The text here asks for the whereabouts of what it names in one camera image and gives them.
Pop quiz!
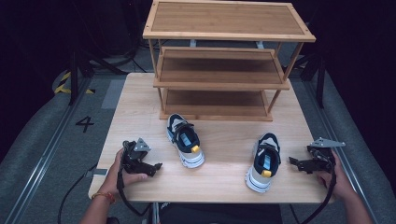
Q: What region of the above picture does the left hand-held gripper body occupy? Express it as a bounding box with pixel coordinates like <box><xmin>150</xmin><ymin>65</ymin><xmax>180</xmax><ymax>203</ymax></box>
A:
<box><xmin>121</xmin><ymin>137</ymin><xmax>152</xmax><ymax>174</ymax></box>

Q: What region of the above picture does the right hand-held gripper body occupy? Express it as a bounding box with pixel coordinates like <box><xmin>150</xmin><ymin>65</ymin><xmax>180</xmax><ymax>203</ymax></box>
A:
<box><xmin>306</xmin><ymin>136</ymin><xmax>347</xmax><ymax>174</ymax></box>

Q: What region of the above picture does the person's left hand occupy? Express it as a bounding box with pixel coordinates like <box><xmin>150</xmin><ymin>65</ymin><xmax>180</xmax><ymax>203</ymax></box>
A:
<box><xmin>98</xmin><ymin>147</ymin><xmax>149</xmax><ymax>197</ymax></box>

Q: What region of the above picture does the person's right hand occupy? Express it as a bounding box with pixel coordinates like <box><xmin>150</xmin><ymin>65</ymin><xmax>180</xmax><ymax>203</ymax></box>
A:
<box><xmin>317</xmin><ymin>150</ymin><xmax>357</xmax><ymax>201</ymax></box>

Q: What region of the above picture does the navy and beige sneaker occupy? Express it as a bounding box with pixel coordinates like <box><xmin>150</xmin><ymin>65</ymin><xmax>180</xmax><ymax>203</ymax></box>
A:
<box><xmin>244</xmin><ymin>133</ymin><xmax>282</xmax><ymax>194</ymax></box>
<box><xmin>165</xmin><ymin>113</ymin><xmax>206</xmax><ymax>169</ymax></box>

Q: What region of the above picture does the black metal stand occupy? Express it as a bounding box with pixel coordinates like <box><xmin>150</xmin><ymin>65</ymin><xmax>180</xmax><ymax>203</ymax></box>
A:
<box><xmin>293</xmin><ymin>50</ymin><xmax>327</xmax><ymax>109</ymax></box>
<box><xmin>68</xmin><ymin>46</ymin><xmax>127</xmax><ymax>106</ymax></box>

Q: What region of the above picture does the person's dark clothing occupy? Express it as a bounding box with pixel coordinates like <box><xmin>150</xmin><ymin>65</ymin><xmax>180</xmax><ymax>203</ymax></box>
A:
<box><xmin>157</xmin><ymin>202</ymin><xmax>284</xmax><ymax>224</ymax></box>

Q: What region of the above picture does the yellow and black floor tape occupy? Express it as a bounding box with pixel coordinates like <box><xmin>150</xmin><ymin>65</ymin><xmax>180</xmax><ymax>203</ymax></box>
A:
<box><xmin>53</xmin><ymin>71</ymin><xmax>95</xmax><ymax>95</ymax></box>

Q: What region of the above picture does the wooden three-tier shoe rack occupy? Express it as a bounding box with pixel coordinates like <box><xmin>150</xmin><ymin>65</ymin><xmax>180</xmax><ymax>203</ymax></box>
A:
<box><xmin>142</xmin><ymin>0</ymin><xmax>318</xmax><ymax>122</ymax></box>

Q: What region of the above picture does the metal floor rail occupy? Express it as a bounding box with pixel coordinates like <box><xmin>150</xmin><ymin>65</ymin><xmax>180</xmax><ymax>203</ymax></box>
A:
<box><xmin>3</xmin><ymin>77</ymin><xmax>92</xmax><ymax>224</ymax></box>
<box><xmin>303</xmin><ymin>78</ymin><xmax>379</xmax><ymax>224</ymax></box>

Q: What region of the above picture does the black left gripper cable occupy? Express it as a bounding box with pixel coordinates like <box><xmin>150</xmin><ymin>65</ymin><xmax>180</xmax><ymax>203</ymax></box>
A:
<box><xmin>116</xmin><ymin>140</ymin><xmax>153</xmax><ymax>217</ymax></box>

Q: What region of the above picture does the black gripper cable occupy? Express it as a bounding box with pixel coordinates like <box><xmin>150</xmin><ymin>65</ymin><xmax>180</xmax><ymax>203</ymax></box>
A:
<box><xmin>116</xmin><ymin>140</ymin><xmax>153</xmax><ymax>217</ymax></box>
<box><xmin>298</xmin><ymin>148</ymin><xmax>338</xmax><ymax>224</ymax></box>

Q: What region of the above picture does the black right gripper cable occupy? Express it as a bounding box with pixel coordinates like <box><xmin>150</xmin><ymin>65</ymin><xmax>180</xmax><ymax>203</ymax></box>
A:
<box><xmin>298</xmin><ymin>148</ymin><xmax>338</xmax><ymax>224</ymax></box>

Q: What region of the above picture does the gold and red bracelet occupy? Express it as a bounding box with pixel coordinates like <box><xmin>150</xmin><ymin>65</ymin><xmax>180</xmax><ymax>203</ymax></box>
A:
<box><xmin>91</xmin><ymin>191</ymin><xmax>117</xmax><ymax>205</ymax></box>

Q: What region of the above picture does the black floor cable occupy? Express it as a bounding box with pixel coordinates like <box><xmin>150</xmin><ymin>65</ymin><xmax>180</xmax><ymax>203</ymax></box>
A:
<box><xmin>57</xmin><ymin>162</ymin><xmax>99</xmax><ymax>224</ymax></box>

